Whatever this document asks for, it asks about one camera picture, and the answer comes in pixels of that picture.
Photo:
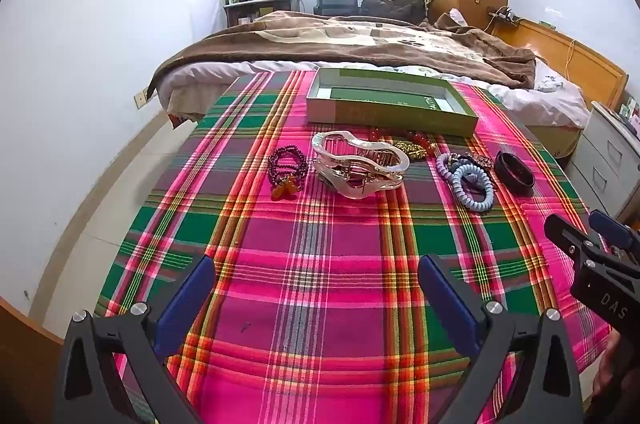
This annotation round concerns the black bangle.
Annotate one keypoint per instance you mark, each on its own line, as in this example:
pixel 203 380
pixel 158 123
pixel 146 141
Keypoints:
pixel 515 179

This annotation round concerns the small desk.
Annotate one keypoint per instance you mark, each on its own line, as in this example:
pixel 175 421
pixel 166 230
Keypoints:
pixel 255 9

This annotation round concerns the grey nightstand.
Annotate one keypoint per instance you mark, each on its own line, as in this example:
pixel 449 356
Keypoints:
pixel 605 154

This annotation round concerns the boxes on nightstand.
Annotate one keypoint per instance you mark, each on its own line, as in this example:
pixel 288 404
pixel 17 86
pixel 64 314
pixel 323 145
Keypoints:
pixel 630 110

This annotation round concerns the wooden headboard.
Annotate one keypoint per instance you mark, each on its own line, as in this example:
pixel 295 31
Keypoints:
pixel 585 59

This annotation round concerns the wooden furniture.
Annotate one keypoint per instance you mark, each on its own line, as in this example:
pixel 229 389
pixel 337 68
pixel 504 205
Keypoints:
pixel 25 364

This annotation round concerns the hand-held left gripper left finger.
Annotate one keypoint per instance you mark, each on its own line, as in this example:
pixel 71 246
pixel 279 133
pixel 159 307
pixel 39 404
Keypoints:
pixel 185 299

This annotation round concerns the wall outlet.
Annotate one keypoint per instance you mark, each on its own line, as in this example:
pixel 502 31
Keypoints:
pixel 141 99

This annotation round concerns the brown plush blanket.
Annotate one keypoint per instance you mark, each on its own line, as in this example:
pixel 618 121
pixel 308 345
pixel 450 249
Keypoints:
pixel 320 39

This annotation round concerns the pink green plaid cloth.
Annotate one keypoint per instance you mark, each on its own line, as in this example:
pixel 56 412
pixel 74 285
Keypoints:
pixel 325 279

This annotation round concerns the green cardboard box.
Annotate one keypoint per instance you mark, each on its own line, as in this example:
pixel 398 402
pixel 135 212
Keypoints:
pixel 390 111

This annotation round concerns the pearl white hair claw clip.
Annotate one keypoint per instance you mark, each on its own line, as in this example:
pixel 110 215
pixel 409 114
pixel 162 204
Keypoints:
pixel 350 190

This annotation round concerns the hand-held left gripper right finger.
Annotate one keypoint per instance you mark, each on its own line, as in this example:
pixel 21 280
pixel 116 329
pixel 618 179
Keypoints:
pixel 447 304

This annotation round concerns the white floral bed sheet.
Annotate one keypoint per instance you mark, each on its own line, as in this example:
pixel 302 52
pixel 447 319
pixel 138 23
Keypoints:
pixel 540 96

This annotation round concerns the power strip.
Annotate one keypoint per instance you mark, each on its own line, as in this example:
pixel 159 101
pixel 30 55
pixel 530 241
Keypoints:
pixel 505 15

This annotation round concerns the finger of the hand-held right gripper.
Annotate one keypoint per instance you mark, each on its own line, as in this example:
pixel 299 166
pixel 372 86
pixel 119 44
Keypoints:
pixel 610 229
pixel 567 234

